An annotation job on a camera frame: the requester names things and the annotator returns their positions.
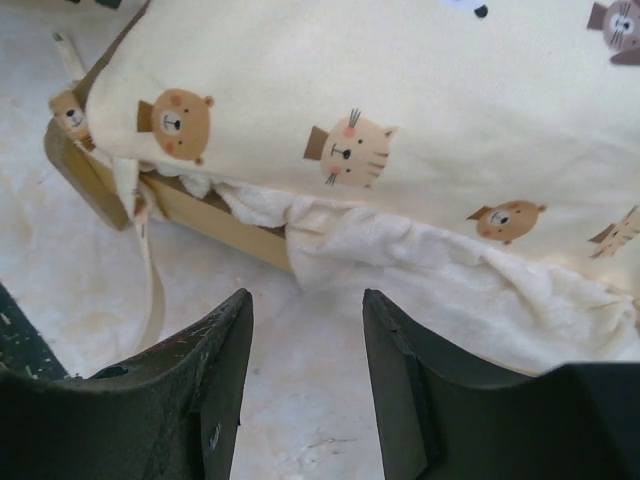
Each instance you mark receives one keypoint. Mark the cream animal print cushion cover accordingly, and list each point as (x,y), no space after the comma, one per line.
(487,151)

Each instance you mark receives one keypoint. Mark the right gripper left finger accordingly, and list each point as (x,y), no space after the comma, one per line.
(169,412)

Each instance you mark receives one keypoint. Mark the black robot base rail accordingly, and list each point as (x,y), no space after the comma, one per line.
(23,348)

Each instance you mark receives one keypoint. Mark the wooden pet bed frame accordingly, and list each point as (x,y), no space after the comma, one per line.
(190,86)

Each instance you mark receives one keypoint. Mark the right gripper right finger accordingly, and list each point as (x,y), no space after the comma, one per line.
(444,413)

